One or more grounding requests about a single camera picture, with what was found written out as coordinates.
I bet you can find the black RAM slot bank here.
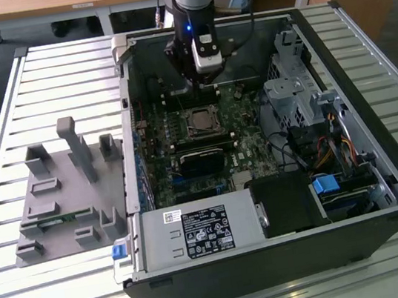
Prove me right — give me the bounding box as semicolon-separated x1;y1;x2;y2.
159;82;222;113
173;132;236;156

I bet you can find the black open PC case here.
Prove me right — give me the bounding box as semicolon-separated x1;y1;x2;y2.
84;0;398;298

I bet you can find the hard disk in blue carrier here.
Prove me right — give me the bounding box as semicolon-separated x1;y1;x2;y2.
310;167;377;223

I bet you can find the coloured wire bundle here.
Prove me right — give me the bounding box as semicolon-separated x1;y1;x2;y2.
310;110;360;170

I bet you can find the green RAM stick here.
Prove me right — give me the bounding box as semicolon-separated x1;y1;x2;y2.
36;207;96;231

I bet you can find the grey parts rack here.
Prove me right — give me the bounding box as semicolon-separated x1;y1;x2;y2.
0;107;141;269

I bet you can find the silver chipset heatsink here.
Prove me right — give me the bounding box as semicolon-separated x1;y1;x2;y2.
230;170;257;192

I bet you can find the silver power supply with label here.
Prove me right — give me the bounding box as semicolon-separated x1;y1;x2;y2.
127;187;269;276

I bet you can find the silver drive cage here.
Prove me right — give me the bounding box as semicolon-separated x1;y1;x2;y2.
254;24;335;133

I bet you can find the green motherboard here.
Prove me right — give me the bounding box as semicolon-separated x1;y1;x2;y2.
127;77;289;211

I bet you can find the black graphics card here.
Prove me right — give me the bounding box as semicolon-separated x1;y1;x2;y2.
176;145;230;180

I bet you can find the grey case handle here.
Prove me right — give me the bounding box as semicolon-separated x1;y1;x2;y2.
107;33;139;64

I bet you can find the blue case latch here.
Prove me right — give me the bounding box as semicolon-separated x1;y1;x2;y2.
110;243;130;262

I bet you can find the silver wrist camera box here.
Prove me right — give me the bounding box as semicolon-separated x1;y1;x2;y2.
189;31;228;76

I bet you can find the silver CPU plate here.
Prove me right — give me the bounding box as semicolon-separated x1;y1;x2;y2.
193;111;216;130

